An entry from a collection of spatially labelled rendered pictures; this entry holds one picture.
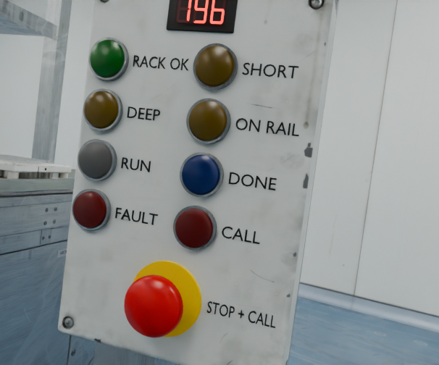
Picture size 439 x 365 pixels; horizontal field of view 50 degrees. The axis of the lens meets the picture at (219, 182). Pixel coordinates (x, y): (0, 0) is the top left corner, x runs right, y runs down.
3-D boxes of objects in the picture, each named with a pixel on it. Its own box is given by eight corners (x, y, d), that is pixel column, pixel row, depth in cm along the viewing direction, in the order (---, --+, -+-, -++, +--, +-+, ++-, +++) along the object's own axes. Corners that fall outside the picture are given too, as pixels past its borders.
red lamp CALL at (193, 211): (208, 253, 31) (214, 211, 30) (169, 245, 31) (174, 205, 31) (212, 250, 31) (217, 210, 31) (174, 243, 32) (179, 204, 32)
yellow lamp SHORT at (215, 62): (230, 87, 30) (235, 44, 30) (190, 84, 31) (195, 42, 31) (233, 90, 31) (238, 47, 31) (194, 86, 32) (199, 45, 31)
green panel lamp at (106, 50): (119, 78, 32) (124, 38, 32) (85, 75, 33) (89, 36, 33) (124, 80, 33) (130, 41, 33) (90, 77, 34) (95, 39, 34)
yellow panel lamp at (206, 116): (222, 143, 30) (228, 101, 30) (183, 138, 31) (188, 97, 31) (226, 144, 31) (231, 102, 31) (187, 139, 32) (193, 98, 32)
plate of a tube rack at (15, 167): (14, 171, 120) (14, 164, 120) (-60, 160, 127) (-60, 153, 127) (71, 173, 143) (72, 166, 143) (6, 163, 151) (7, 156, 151)
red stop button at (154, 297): (172, 347, 29) (180, 284, 29) (115, 333, 30) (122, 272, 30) (196, 326, 33) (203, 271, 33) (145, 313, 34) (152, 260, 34)
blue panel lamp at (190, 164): (215, 198, 30) (221, 156, 30) (176, 192, 31) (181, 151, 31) (219, 198, 31) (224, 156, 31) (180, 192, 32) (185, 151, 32)
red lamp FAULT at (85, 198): (101, 232, 33) (106, 193, 33) (67, 226, 34) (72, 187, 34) (107, 231, 34) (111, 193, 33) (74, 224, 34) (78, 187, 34)
